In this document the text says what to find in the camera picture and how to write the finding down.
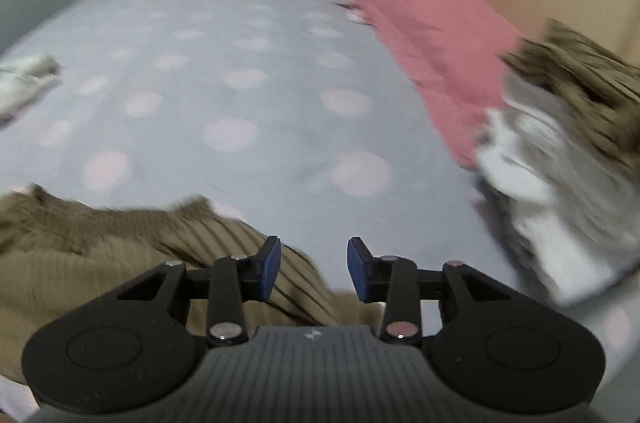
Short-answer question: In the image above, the brown striped garment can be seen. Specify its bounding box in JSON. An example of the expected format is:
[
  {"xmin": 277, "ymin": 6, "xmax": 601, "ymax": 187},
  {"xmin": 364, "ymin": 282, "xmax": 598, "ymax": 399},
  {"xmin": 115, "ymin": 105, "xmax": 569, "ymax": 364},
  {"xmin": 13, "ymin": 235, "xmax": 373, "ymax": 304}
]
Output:
[{"xmin": 1, "ymin": 186, "xmax": 382, "ymax": 382}]

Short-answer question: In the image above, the stack of folded clothes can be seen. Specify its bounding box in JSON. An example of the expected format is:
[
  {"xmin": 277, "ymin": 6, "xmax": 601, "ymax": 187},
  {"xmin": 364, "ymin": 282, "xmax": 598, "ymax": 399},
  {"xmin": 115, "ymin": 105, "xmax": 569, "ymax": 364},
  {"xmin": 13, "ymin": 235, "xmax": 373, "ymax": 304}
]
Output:
[{"xmin": 476, "ymin": 20, "xmax": 639, "ymax": 307}]

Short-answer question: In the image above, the polka dot bed sheet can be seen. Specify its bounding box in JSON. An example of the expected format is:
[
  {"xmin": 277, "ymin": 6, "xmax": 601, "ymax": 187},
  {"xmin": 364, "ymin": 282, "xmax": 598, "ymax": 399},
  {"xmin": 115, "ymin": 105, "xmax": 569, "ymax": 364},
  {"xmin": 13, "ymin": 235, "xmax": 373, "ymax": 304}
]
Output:
[{"xmin": 0, "ymin": 0, "xmax": 640, "ymax": 423}]

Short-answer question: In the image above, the white crumpled garment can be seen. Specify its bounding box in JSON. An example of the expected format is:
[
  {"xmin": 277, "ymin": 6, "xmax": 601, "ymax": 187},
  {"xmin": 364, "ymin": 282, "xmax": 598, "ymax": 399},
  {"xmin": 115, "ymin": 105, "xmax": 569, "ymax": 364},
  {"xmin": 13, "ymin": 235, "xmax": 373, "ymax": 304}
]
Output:
[{"xmin": 1, "ymin": 53, "xmax": 61, "ymax": 127}]

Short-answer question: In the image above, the pink blanket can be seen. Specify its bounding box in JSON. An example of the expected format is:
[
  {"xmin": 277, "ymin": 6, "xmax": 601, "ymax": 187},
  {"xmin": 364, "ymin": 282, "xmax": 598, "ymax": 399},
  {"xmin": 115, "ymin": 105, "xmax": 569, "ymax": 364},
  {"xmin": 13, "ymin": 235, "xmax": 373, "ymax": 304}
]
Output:
[{"xmin": 348, "ymin": 0, "xmax": 523, "ymax": 169}]

